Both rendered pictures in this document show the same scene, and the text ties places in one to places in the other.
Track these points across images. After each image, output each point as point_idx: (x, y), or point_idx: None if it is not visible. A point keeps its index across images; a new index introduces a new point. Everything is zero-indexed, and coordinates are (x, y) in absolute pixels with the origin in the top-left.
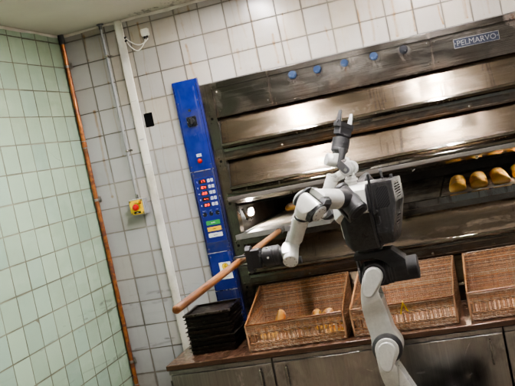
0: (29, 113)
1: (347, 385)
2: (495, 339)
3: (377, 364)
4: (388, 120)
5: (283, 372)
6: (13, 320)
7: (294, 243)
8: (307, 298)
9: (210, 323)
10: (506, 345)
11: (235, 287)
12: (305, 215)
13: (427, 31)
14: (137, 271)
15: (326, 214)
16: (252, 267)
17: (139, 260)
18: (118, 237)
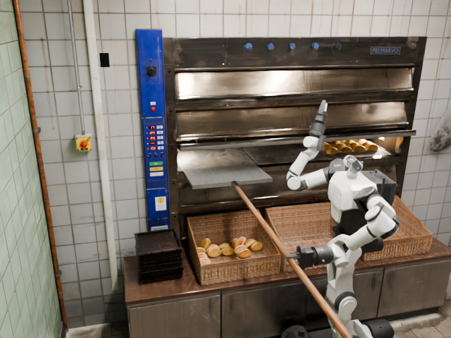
0: None
1: (274, 308)
2: (378, 275)
3: (299, 292)
4: (313, 100)
5: (228, 301)
6: (2, 309)
7: (352, 251)
8: (225, 228)
9: (162, 259)
10: (383, 278)
11: (166, 217)
12: (383, 233)
13: (357, 36)
14: (72, 198)
15: (298, 188)
16: (304, 267)
17: (76, 189)
18: (56, 167)
